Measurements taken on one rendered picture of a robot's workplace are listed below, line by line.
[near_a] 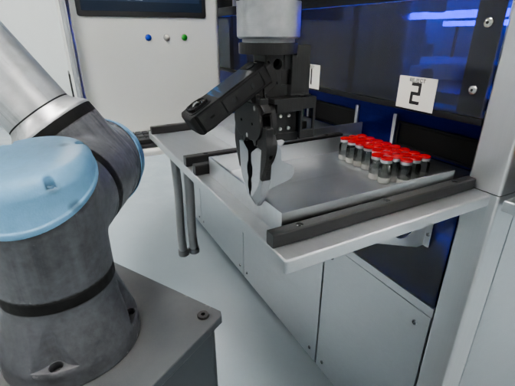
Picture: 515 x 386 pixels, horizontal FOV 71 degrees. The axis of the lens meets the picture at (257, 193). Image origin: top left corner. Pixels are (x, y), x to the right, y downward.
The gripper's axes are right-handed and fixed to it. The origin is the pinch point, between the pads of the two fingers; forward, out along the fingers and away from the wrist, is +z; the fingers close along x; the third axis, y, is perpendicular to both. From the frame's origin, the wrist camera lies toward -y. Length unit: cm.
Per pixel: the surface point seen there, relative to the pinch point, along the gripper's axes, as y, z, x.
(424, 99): 38.4, -9.7, 4.7
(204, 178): -0.4, 3.6, 18.8
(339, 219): 8.9, 1.9, -8.1
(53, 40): -13, -12, 544
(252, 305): 38, 91, 74
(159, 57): 11, -14, 89
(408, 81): 38.3, -12.5, 9.2
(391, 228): 16.0, 3.8, -10.9
